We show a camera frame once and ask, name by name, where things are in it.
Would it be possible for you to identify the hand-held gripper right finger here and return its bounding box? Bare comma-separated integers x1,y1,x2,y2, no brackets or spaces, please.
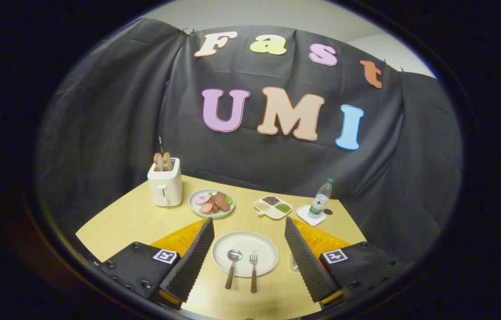
284,217,411,310

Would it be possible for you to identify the white toaster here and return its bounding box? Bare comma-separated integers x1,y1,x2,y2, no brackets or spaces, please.
147,157,183,207

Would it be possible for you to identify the white divided grain dish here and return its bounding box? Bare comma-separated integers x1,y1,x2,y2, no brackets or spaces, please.
254,195,293,220

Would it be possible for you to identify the clear water bottle green cap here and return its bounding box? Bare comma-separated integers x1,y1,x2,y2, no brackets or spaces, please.
308,178,334,218

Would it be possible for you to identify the light green food plate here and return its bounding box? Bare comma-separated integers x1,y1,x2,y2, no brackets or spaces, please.
188,189,236,219

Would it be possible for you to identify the metal spoon wooden handle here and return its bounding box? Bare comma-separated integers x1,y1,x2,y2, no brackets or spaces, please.
225,249,243,290

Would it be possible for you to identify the empty white round plate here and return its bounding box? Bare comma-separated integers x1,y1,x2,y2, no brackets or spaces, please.
211,231,279,278

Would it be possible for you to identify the white square coaster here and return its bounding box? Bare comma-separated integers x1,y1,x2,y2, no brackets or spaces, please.
296,204,327,227

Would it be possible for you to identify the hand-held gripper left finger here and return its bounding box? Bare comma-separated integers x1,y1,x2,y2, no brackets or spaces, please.
95,217,215,310

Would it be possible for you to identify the brown meat slice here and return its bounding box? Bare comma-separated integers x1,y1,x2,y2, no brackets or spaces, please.
213,192,232,212

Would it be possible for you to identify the black backdrop cloth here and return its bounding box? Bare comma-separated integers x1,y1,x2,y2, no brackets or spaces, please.
35,17,463,267

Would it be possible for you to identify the metal fork wooden handle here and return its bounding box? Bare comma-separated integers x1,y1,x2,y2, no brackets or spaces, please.
249,251,258,293

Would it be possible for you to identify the green lettuce leaf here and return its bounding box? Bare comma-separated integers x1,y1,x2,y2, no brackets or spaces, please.
208,192,234,216

